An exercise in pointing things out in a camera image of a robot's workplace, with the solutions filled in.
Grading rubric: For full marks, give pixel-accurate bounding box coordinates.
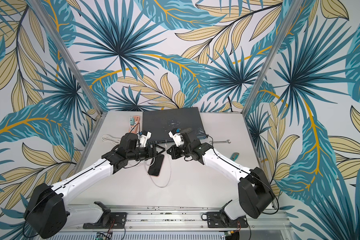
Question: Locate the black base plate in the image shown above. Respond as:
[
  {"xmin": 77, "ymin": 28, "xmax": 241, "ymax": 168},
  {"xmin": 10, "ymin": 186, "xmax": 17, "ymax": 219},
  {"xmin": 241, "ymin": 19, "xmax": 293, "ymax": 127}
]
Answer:
[
  {"xmin": 201, "ymin": 212, "xmax": 249, "ymax": 229},
  {"xmin": 83, "ymin": 212, "xmax": 128, "ymax": 230}
]

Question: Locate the coiled white cable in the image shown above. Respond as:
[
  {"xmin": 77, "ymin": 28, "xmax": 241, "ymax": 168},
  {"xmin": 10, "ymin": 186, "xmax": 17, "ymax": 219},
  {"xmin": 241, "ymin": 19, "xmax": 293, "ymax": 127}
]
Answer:
[{"xmin": 101, "ymin": 134, "xmax": 124, "ymax": 144}]

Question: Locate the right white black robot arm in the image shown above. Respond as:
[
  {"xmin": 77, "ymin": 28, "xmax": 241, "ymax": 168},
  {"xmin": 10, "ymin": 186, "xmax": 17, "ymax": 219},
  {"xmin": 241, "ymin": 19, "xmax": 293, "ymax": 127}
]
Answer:
[{"xmin": 167, "ymin": 141, "xmax": 275, "ymax": 221}]

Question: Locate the silver open-end wrench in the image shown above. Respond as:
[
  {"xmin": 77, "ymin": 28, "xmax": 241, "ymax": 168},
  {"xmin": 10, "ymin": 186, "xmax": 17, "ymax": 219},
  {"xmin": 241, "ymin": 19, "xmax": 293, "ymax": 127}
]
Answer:
[{"xmin": 210, "ymin": 140, "xmax": 231, "ymax": 145}]

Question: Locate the aluminium front rail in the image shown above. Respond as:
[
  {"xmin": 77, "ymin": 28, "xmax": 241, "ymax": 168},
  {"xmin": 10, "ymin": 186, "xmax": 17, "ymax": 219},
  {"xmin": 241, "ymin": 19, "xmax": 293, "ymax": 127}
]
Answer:
[{"xmin": 63, "ymin": 206, "xmax": 293, "ymax": 232}]

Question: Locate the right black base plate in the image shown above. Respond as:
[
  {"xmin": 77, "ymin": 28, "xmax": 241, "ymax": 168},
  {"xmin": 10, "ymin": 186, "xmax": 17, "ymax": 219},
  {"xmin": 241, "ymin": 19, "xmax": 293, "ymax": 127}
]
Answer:
[{"xmin": 201, "ymin": 212, "xmax": 249, "ymax": 229}]

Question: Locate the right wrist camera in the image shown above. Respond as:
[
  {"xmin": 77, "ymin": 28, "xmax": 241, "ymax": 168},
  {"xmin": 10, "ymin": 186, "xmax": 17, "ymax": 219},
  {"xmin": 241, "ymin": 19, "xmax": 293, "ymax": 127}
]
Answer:
[{"xmin": 169, "ymin": 128, "xmax": 184, "ymax": 147}]

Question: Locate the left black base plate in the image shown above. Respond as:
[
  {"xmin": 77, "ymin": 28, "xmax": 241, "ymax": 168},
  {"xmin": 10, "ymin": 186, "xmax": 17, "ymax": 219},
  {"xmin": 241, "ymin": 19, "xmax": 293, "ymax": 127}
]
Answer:
[{"xmin": 83, "ymin": 212, "xmax": 128, "ymax": 230}]

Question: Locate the white charging cable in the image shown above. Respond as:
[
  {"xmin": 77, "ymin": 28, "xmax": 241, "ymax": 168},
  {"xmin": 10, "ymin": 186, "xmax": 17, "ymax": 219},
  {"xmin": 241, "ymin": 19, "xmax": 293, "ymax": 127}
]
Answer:
[{"xmin": 142, "ymin": 143, "xmax": 172, "ymax": 189}]

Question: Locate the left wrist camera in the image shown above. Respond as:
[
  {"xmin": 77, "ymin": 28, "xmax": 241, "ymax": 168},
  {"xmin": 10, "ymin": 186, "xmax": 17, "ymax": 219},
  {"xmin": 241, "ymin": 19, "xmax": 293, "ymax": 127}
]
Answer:
[{"xmin": 138, "ymin": 131, "xmax": 152, "ymax": 148}]

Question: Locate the grey network switch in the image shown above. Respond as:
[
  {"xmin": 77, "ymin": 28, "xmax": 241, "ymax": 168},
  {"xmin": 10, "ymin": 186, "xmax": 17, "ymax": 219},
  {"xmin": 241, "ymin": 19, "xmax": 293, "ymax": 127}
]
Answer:
[{"xmin": 142, "ymin": 107, "xmax": 206, "ymax": 144}]

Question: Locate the black smartphone pink case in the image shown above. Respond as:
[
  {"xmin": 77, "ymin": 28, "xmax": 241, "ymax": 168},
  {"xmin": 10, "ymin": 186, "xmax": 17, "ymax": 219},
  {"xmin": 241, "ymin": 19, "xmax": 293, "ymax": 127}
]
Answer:
[{"xmin": 148, "ymin": 154, "xmax": 164, "ymax": 177}]

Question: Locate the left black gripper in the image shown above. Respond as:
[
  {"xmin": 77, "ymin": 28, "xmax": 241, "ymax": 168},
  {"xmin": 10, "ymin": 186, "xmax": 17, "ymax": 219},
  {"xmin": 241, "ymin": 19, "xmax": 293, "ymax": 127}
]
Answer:
[{"xmin": 127, "ymin": 142, "xmax": 166, "ymax": 161}]

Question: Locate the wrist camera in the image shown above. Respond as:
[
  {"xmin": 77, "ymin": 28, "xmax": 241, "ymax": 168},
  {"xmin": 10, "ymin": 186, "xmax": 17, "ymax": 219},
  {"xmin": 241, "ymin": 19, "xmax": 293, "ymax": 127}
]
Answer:
[
  {"xmin": 138, "ymin": 131, "xmax": 152, "ymax": 148},
  {"xmin": 169, "ymin": 128, "xmax": 184, "ymax": 147}
]

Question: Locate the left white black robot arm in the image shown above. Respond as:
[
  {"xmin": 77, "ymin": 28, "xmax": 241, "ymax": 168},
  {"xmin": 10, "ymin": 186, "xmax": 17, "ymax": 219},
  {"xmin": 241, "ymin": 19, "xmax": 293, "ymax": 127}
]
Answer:
[{"xmin": 24, "ymin": 132, "xmax": 165, "ymax": 239}]

